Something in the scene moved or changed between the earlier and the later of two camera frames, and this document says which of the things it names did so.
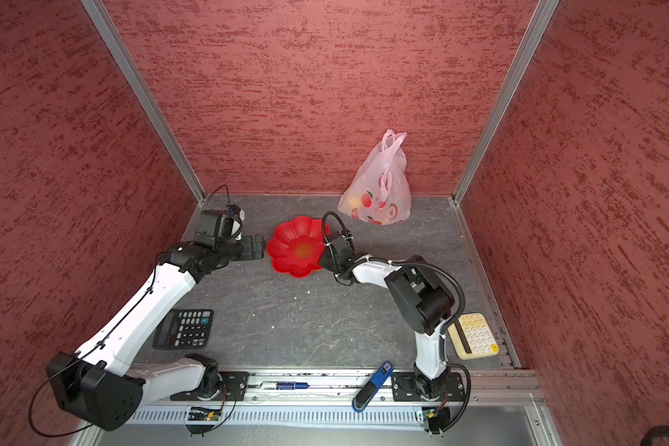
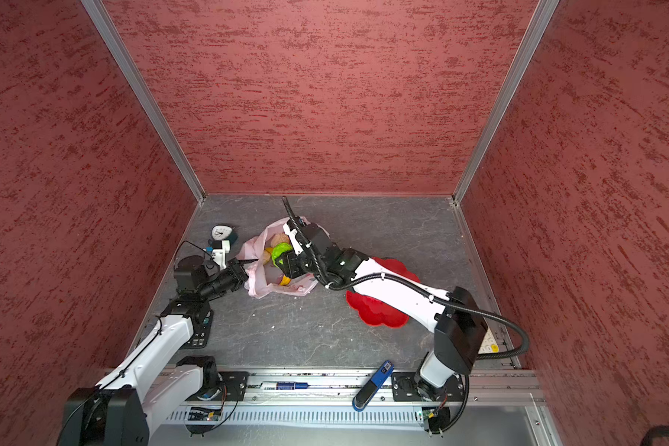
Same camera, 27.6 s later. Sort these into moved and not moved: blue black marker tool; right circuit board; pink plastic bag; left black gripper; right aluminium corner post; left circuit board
Moved: pink plastic bag; left black gripper
Not moved: blue black marker tool; right aluminium corner post; right circuit board; left circuit board
